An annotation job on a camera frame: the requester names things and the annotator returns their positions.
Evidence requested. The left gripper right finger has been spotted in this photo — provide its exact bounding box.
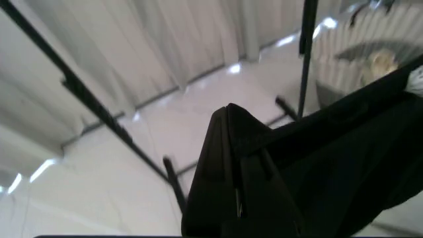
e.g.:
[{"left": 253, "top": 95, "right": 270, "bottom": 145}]
[{"left": 224, "top": 102, "right": 305, "bottom": 237}]

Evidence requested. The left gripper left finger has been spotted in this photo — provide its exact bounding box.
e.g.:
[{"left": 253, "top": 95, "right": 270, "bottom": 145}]
[{"left": 181, "top": 106, "right": 239, "bottom": 237}]

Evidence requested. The black garment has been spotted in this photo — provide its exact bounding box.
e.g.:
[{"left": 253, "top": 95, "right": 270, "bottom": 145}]
[{"left": 231, "top": 55, "right": 423, "bottom": 238}]

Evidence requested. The white laundry basket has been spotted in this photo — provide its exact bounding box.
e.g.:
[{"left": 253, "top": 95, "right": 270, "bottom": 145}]
[{"left": 312, "top": 0, "right": 423, "bottom": 110}]

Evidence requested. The black clothes rack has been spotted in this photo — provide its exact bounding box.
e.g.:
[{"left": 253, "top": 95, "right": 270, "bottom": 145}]
[{"left": 0, "top": 0, "right": 320, "bottom": 214}]

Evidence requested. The cream printed garment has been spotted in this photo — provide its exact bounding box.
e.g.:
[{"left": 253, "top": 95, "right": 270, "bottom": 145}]
[{"left": 360, "top": 48, "right": 400, "bottom": 87}]

